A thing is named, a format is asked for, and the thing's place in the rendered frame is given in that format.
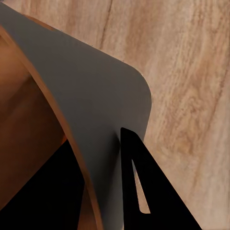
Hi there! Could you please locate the trash can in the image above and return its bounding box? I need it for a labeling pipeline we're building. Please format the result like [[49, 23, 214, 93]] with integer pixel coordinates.
[[0, 1, 152, 230]]

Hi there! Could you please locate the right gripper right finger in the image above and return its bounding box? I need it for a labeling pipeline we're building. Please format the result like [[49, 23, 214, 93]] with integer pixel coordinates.
[[120, 127, 202, 230]]

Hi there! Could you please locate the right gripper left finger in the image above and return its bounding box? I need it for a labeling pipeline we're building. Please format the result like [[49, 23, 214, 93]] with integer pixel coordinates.
[[0, 139, 85, 230]]

